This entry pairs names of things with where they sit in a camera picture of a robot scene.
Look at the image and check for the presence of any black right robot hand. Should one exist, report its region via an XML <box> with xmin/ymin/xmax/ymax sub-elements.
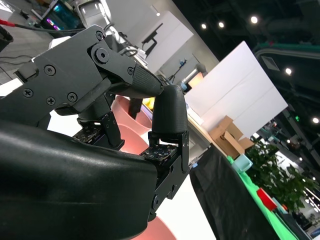
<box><xmin>0</xmin><ymin>24</ymin><xmax>191</xmax><ymax>240</ymax></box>

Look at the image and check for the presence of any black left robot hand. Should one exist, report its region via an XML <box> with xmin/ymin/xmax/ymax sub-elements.
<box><xmin>128</xmin><ymin>97</ymin><xmax>144</xmax><ymax>120</ymax></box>

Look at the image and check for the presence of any pink plastic bowl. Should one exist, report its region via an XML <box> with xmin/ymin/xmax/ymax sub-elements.
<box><xmin>139</xmin><ymin>216</ymin><xmax>177</xmax><ymax>240</ymax></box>
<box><xmin>117</xmin><ymin>124</ymin><xmax>150</xmax><ymax>156</ymax></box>
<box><xmin>111</xmin><ymin>95</ymin><xmax>153</xmax><ymax>131</ymax></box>

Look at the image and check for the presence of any purple bowl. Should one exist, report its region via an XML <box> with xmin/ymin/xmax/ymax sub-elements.
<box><xmin>140</xmin><ymin>106</ymin><xmax>154</xmax><ymax>120</ymax></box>

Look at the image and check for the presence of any yellow object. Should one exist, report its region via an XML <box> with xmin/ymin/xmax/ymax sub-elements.
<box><xmin>142</xmin><ymin>97</ymin><xmax>155</xmax><ymax>110</ymax></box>

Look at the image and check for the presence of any black tripod with blue device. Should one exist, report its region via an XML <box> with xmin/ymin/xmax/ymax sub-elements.
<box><xmin>169</xmin><ymin>57</ymin><xmax>188</xmax><ymax>82</ymax></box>

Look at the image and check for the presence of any orange lit screen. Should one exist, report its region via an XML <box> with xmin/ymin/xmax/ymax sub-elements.
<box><xmin>187</xmin><ymin>72</ymin><xmax>205</xmax><ymax>88</ymax></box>

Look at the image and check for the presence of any beige side table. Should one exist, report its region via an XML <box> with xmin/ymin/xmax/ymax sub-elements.
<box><xmin>187</xmin><ymin>117</ymin><xmax>213</xmax><ymax>163</ymax></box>

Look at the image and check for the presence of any small white partition board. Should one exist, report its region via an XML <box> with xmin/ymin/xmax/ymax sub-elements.
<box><xmin>146</xmin><ymin>11</ymin><xmax>195</xmax><ymax>73</ymax></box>

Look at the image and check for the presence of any brown cardboard box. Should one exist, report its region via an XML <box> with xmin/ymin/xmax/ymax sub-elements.
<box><xmin>223</xmin><ymin>131</ymin><xmax>255</xmax><ymax>160</ymax></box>
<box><xmin>208</xmin><ymin>115</ymin><xmax>245</xmax><ymax>143</ymax></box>

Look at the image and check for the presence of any large white partition board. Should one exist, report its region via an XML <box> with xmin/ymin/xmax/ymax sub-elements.
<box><xmin>184</xmin><ymin>41</ymin><xmax>289</xmax><ymax>140</ymax></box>

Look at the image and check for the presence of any computer case with coloured lights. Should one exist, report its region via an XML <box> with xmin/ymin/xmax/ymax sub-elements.
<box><xmin>39</xmin><ymin>0</ymin><xmax>85</xmax><ymax>32</ymax></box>

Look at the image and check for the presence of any black backdrop cloth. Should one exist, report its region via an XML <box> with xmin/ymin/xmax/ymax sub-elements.
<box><xmin>189</xmin><ymin>146</ymin><xmax>281</xmax><ymax>240</ymax></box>

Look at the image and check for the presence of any green leafy plant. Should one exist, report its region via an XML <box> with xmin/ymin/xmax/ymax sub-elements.
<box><xmin>246</xmin><ymin>138</ymin><xmax>320</xmax><ymax>212</ymax></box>

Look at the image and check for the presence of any red box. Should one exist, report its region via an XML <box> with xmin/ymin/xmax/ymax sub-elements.
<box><xmin>256</xmin><ymin>187</ymin><xmax>278</xmax><ymax>211</ymax></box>

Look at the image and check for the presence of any green cloth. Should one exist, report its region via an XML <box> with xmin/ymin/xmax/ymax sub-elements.
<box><xmin>226</xmin><ymin>154</ymin><xmax>298</xmax><ymax>240</ymax></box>

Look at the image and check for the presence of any black cable with red sleeve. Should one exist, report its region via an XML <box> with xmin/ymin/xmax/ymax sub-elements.
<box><xmin>0</xmin><ymin>18</ymin><xmax>86</xmax><ymax>33</ymax></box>

